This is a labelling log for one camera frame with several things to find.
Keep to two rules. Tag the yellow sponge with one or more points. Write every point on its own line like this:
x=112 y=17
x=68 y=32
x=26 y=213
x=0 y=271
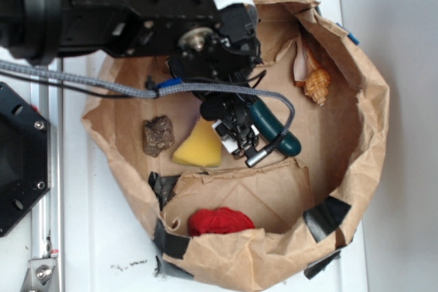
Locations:
x=201 y=148

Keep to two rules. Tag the metal corner bracket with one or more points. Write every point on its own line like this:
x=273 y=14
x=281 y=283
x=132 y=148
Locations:
x=42 y=276

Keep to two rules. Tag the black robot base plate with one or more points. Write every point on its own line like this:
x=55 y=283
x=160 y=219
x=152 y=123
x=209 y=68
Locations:
x=24 y=158

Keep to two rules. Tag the brown paper bag bin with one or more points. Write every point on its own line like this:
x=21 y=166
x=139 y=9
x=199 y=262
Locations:
x=305 y=207

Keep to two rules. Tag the red crumpled cloth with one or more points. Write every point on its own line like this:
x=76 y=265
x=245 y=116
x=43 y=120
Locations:
x=218 y=221

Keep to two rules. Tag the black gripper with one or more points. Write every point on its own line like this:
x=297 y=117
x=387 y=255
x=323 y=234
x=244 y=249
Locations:
x=230 y=119

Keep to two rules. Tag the white tray board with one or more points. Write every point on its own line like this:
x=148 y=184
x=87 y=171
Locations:
x=105 y=247

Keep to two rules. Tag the orange conch seashell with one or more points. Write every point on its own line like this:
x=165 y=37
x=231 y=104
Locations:
x=309 y=74

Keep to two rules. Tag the brown rock chunk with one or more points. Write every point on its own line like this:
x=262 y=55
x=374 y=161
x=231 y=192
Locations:
x=158 y=135

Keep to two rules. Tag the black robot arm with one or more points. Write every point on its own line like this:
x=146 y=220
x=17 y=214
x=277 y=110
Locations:
x=211 y=45

